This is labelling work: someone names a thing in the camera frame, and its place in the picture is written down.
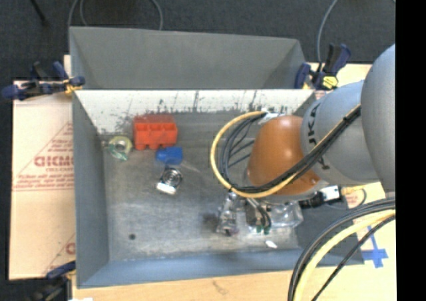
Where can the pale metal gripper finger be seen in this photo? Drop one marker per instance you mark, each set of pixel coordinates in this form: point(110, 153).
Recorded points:
point(225, 216)
point(234, 226)

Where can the small white piece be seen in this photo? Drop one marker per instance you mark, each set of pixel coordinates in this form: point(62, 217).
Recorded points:
point(271, 244)

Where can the grey metal bin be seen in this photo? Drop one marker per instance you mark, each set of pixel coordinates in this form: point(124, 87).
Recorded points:
point(159, 213)

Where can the clear glass jar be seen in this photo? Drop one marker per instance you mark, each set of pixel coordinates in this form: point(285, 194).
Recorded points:
point(170, 178)

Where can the blue block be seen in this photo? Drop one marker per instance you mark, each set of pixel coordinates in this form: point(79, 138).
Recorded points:
point(169, 154)

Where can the orange-red toy brick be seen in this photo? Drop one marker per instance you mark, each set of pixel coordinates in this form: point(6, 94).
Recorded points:
point(154, 131)

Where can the pale board with red print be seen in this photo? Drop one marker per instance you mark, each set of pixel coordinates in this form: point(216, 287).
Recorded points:
point(41, 213)

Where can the black cylinder on white bracket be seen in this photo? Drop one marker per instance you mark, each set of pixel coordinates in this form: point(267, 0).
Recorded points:
point(316, 199)

